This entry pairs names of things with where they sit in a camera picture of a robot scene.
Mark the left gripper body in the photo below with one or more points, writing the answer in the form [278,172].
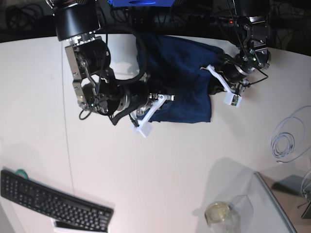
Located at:
[234,70]

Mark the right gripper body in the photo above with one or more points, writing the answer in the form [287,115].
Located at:
[143,94]

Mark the blue t-shirt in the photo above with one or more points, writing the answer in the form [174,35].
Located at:
[177,63]

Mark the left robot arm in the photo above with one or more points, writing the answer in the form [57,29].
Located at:
[247,28]

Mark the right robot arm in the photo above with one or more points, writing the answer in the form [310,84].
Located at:
[94,82]

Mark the black power strip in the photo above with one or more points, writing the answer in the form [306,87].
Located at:
[209,20]

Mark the blue box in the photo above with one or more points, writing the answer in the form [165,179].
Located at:
[142,3]

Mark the black keyboard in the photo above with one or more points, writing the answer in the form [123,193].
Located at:
[67,209]

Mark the green tape roll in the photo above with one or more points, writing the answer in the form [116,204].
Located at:
[22,173]

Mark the clear glass jar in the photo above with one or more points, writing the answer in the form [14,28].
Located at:
[234,216]

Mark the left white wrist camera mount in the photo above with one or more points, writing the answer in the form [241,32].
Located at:
[226,87]

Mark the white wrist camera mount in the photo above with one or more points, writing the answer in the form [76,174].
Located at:
[226,87]
[141,116]

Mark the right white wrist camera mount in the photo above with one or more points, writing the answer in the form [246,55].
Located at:
[141,116]

